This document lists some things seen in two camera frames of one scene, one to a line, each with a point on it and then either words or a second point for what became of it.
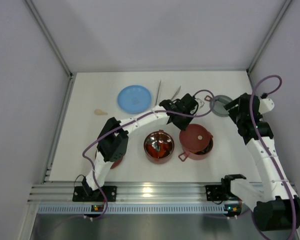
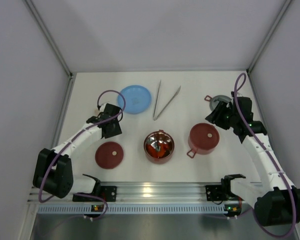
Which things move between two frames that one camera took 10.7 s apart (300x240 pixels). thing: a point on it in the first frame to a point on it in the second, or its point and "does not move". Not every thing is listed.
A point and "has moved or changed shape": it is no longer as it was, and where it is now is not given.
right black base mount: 214,193 does not move
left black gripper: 181,122 to 112,127
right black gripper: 233,105 to 220,113
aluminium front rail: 125,192 does not move
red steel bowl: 158,147 does not move
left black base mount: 86,194 does not move
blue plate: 134,99 does not move
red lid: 196,138 has moved or changed shape
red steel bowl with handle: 197,145 has moved or changed shape
